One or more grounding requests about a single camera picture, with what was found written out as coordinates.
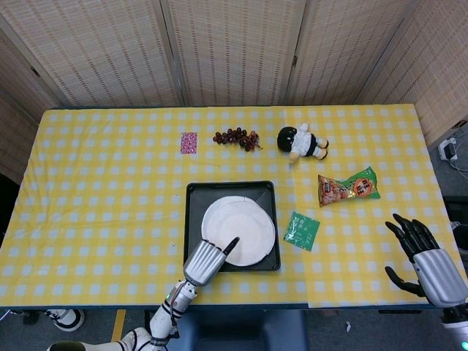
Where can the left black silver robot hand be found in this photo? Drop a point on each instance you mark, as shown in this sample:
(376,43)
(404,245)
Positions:
(203,263)

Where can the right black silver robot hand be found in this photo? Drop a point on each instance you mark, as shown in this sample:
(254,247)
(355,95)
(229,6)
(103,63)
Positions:
(442,274)

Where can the white paper plate notched rim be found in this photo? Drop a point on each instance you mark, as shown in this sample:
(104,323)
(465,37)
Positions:
(252,234)

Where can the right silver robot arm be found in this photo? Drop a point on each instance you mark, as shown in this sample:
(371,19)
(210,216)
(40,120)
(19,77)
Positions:
(455,325)

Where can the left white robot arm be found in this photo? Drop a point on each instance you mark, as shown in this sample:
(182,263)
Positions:
(164,321)

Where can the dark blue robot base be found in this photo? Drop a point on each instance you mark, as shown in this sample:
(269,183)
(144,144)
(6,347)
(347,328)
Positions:
(248,331)

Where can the black square plastic tray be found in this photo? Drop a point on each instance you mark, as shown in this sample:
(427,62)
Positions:
(195,197)

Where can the yellow floor tape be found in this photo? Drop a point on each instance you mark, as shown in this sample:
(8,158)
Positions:
(118,323)

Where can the green tea packet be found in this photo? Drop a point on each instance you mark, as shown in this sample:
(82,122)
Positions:
(301,231)

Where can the white paper scrap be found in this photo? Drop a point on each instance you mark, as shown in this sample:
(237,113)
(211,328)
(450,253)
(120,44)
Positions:
(348,326)

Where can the pink patterned card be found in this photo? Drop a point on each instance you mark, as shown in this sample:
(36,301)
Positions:
(189,143)

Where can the white power adapter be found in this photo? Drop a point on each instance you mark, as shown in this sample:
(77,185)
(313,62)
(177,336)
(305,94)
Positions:
(449,150)

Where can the bunch of red grapes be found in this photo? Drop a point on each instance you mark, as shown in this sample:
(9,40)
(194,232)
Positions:
(234,136)

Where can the orange green snack bag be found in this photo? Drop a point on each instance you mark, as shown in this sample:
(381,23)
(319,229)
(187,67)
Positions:
(340,190)

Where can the black white sneaker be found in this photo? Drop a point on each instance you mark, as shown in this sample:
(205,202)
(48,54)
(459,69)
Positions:
(67,319)

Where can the plush doll black hair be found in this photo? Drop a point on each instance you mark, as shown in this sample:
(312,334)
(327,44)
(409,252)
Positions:
(300,142)

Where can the yellow white checked tablecloth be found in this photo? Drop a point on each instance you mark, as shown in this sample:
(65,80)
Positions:
(91,146)

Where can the woven folding screen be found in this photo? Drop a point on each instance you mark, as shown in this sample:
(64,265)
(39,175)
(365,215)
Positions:
(234,47)

